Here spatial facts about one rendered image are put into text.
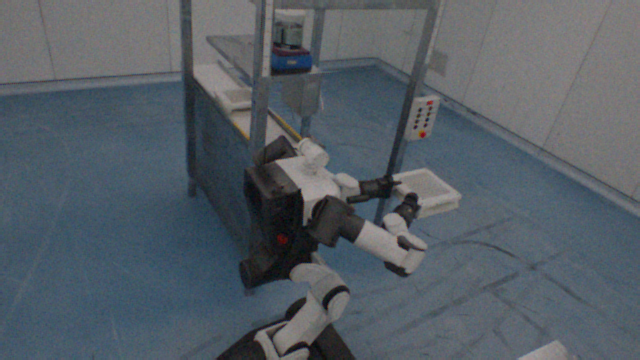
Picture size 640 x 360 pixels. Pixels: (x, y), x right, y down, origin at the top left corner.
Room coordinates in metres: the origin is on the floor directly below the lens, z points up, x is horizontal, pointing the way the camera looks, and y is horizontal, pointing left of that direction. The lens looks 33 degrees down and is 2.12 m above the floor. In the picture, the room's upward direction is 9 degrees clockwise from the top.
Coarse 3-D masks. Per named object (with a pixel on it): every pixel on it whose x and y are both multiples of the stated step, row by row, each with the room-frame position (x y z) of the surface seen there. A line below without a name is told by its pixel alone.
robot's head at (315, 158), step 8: (304, 144) 1.35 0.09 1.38; (312, 144) 1.34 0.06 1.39; (304, 152) 1.32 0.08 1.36; (312, 152) 1.29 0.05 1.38; (320, 152) 1.28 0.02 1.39; (304, 160) 1.33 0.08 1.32; (312, 160) 1.27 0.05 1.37; (320, 160) 1.29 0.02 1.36; (304, 168) 1.30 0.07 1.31; (312, 168) 1.31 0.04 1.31; (320, 168) 1.29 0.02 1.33
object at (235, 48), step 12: (216, 36) 2.38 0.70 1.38; (228, 36) 2.41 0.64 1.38; (240, 36) 2.45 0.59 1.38; (252, 36) 2.49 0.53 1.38; (216, 48) 2.23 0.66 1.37; (228, 48) 2.21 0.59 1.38; (240, 48) 2.25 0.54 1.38; (252, 48) 2.28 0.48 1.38; (228, 60) 2.10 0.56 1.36; (240, 60) 2.07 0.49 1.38; (252, 60) 2.10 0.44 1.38; (240, 72) 1.97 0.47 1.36; (252, 72) 1.94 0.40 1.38
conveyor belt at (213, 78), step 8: (200, 64) 3.07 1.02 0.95; (208, 64) 3.09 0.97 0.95; (216, 64) 3.12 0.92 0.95; (200, 72) 2.92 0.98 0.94; (208, 72) 2.95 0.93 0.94; (216, 72) 2.97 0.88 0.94; (224, 72) 3.00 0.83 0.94; (200, 80) 2.78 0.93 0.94; (208, 80) 2.81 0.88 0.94; (216, 80) 2.83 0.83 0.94; (224, 80) 2.85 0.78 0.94; (232, 80) 2.87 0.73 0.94; (208, 88) 2.67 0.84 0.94; (216, 88) 2.70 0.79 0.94; (224, 88) 2.72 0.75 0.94; (232, 88) 2.74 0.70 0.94; (240, 120) 2.30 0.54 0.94; (248, 120) 2.31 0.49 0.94; (272, 120) 2.36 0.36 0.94; (248, 128) 2.21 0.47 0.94; (272, 128) 2.26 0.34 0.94; (280, 128) 2.28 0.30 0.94; (248, 136) 2.12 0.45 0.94; (272, 136) 2.17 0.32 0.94; (288, 136) 2.20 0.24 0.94; (296, 144) 2.12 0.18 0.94
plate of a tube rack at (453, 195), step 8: (424, 168) 1.85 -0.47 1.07; (400, 176) 1.74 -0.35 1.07; (432, 176) 1.79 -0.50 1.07; (400, 192) 1.63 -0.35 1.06; (408, 192) 1.62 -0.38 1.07; (456, 192) 1.68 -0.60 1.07; (424, 200) 1.58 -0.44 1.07; (432, 200) 1.59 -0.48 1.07; (440, 200) 1.60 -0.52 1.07; (448, 200) 1.62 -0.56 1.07; (424, 208) 1.54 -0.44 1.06
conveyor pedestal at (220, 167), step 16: (208, 128) 2.67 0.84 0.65; (208, 144) 2.66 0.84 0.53; (224, 144) 2.43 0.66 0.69; (208, 160) 2.68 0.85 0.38; (224, 160) 2.43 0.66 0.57; (240, 160) 2.22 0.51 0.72; (208, 176) 2.68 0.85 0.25; (224, 176) 2.42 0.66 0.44; (240, 176) 2.21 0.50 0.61; (208, 192) 2.71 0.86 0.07; (224, 192) 2.42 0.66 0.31; (240, 192) 2.21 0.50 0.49; (224, 208) 2.44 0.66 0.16; (240, 208) 2.20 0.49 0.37; (224, 224) 2.44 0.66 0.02; (240, 224) 2.19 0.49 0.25; (240, 240) 2.20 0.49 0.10
